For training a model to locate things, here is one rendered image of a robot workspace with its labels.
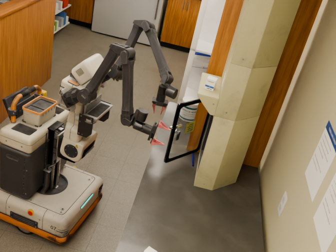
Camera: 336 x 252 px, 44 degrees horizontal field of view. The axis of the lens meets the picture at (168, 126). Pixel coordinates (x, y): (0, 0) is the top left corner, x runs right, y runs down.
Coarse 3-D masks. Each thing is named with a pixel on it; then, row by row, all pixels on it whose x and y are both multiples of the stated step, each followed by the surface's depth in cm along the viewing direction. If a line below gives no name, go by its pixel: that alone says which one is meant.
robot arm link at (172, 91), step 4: (164, 76) 258; (160, 80) 260; (164, 80) 258; (168, 84) 259; (168, 88) 259; (172, 88) 258; (176, 88) 259; (168, 92) 258; (172, 92) 257; (176, 92) 259; (168, 96) 260; (172, 96) 257
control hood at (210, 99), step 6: (204, 78) 231; (204, 84) 224; (216, 84) 227; (198, 90) 216; (204, 90) 217; (210, 90) 218; (216, 90) 220; (198, 96) 212; (204, 96) 212; (210, 96) 212; (216, 96) 213; (204, 102) 213; (210, 102) 213; (216, 102) 212; (210, 108) 214; (210, 114) 216
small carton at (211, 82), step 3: (207, 78) 216; (210, 78) 217; (213, 78) 218; (216, 78) 218; (207, 81) 217; (210, 81) 216; (213, 81) 216; (216, 81) 219; (207, 84) 218; (210, 84) 217; (213, 84) 217; (204, 87) 219; (207, 87) 218; (210, 87) 218; (213, 87) 217
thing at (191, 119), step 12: (192, 108) 235; (204, 108) 243; (180, 120) 233; (192, 120) 241; (204, 120) 250; (180, 132) 239; (192, 132) 248; (168, 144) 237; (180, 144) 245; (192, 144) 254
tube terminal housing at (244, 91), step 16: (224, 80) 207; (240, 80) 205; (256, 80) 209; (224, 96) 210; (240, 96) 209; (256, 96) 216; (224, 112) 214; (240, 112) 215; (256, 112) 224; (224, 128) 219; (240, 128) 223; (208, 144) 225; (224, 144) 223; (240, 144) 231; (208, 160) 229; (224, 160) 230; (240, 160) 240; (208, 176) 234; (224, 176) 239
